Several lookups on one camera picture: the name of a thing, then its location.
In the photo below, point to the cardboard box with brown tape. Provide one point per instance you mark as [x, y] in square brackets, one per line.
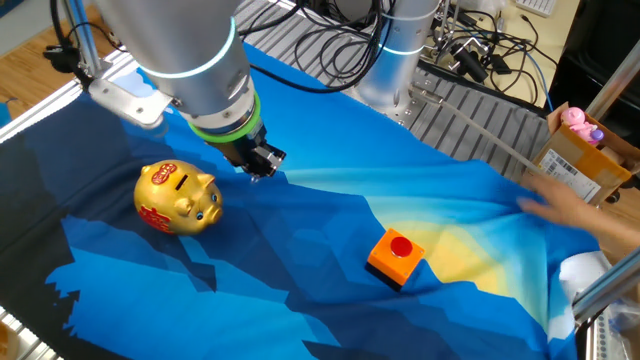
[7, 342]

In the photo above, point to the pink plastic toy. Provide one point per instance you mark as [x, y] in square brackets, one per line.
[577, 122]

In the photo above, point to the black office chair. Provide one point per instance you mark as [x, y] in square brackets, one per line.
[600, 50]

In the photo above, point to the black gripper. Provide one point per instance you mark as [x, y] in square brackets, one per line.
[242, 150]

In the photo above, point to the cardboard box with shipping label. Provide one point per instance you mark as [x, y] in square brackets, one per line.
[585, 165]

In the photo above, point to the gold piggy bank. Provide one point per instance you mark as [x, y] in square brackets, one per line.
[172, 205]

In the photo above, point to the person's bare forearm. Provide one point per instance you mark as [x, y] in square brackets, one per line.
[620, 235]

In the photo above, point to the orange box with red button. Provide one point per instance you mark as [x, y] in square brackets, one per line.
[395, 262]

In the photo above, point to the white keyboard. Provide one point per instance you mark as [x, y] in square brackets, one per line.
[537, 7]

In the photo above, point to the aluminium frame post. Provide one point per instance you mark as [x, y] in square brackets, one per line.
[80, 30]
[612, 80]
[607, 290]

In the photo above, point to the beige desk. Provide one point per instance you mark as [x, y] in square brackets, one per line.
[520, 35]

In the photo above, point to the person's bare hand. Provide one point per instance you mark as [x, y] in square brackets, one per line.
[560, 205]

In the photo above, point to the blue printed cloth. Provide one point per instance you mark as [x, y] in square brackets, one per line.
[300, 300]

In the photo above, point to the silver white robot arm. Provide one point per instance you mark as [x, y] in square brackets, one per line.
[185, 45]

